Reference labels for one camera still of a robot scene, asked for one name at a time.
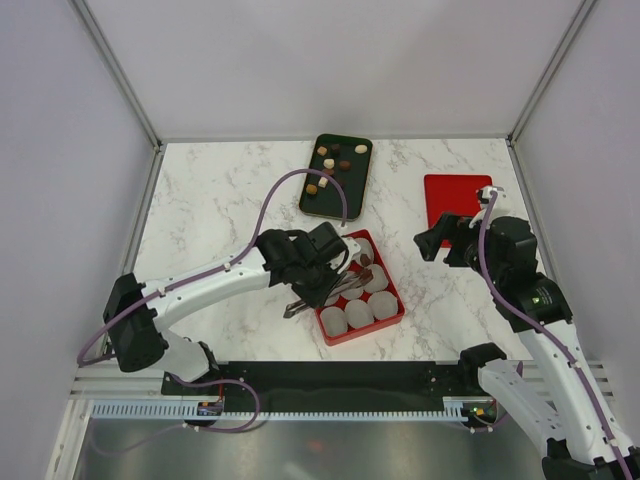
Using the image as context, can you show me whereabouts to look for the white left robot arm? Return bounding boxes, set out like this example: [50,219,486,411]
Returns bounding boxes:
[104,222,361,394]

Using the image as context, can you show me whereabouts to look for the white paper cup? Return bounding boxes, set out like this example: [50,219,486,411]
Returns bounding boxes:
[367,291,399,321]
[320,306,349,337]
[344,299,375,329]
[340,283,364,301]
[354,238,375,267]
[362,264,389,294]

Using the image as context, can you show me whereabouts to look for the white slotted cable duct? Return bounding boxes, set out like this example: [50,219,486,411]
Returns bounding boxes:
[91,397,471,421]

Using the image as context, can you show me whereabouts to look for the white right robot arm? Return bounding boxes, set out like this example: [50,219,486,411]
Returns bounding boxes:
[414,214,639,479]

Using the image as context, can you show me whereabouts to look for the dark green tray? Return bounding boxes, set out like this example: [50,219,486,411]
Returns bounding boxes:
[298,133,373,221]

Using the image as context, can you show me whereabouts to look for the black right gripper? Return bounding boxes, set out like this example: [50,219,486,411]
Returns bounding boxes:
[413,210,505,285]

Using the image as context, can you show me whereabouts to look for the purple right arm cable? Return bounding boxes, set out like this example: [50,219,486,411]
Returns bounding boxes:
[478,189,634,480]

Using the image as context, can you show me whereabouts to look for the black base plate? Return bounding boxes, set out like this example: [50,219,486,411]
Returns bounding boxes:
[160,359,496,414]

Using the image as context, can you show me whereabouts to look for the red box lid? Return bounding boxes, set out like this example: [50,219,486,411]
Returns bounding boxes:
[424,174,493,229]

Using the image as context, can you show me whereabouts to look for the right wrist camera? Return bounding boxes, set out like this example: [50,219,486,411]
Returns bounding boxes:
[476,185,511,216]

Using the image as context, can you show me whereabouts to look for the metal tongs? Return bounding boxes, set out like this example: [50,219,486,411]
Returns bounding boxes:
[283,268,373,319]

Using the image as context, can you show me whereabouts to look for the red chocolate box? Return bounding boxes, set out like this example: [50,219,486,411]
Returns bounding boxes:
[315,229,405,346]

